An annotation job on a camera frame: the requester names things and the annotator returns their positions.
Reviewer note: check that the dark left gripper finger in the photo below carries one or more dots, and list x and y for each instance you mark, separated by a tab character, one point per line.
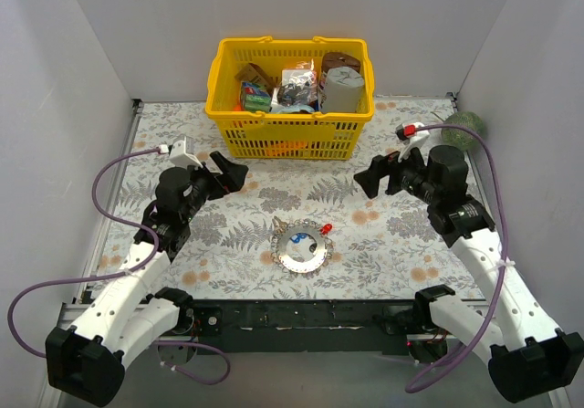
234	177
224	165

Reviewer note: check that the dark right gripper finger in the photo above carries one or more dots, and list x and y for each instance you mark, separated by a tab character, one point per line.
381	166
370	186

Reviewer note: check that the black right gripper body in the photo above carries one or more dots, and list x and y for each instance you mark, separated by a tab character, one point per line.
391	178

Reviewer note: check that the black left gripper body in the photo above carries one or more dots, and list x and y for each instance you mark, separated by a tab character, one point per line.
215	178

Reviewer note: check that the red key tag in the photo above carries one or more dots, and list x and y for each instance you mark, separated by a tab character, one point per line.
325	229

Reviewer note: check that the blue key tag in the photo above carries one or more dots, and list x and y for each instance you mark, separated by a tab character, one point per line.
296	238

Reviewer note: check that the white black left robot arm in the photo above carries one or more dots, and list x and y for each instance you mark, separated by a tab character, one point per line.
89	358

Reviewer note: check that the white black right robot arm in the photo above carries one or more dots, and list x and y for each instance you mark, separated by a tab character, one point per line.
525	351

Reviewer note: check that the yellow plastic basket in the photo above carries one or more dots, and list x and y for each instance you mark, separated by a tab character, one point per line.
261	135

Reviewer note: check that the green yarn ball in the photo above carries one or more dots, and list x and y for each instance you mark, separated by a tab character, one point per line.
462	139

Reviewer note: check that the green small box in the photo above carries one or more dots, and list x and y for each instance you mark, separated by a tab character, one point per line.
254	98

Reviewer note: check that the grey paper roll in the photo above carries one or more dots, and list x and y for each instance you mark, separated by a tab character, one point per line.
341	90

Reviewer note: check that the brown cardboard packet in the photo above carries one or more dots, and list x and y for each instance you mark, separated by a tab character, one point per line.
252	73

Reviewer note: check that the clear bag of small items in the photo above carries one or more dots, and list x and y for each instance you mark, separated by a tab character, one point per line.
297	91

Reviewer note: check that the brown round box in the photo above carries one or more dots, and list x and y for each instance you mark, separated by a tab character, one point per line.
339	60

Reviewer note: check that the black base bar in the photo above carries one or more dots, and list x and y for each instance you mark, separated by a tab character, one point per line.
300	325

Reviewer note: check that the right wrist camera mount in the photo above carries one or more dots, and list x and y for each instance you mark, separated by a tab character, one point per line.
412	135

